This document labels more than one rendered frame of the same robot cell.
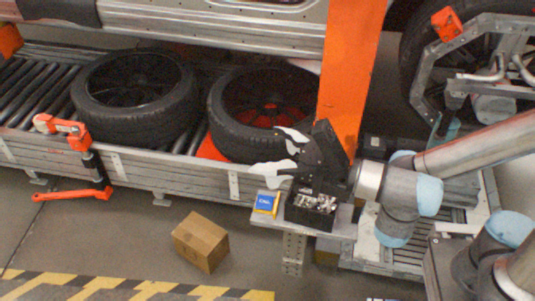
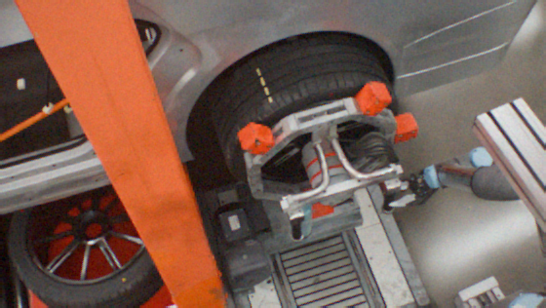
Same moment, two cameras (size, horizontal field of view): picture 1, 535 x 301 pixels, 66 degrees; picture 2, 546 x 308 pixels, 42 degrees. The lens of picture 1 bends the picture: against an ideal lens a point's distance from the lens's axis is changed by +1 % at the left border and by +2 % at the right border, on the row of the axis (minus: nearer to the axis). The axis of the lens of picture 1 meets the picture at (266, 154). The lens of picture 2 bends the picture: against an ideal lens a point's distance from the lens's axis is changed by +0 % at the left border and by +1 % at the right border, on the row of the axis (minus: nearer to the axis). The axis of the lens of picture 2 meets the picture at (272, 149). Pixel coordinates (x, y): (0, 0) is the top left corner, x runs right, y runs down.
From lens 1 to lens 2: 1.30 m
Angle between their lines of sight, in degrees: 20
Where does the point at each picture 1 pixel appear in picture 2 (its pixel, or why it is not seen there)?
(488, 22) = (294, 132)
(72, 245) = not seen: outside the picture
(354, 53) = (186, 254)
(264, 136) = (112, 289)
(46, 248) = not seen: outside the picture
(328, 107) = (179, 285)
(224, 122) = (55, 292)
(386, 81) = not seen: hidden behind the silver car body
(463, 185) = (342, 211)
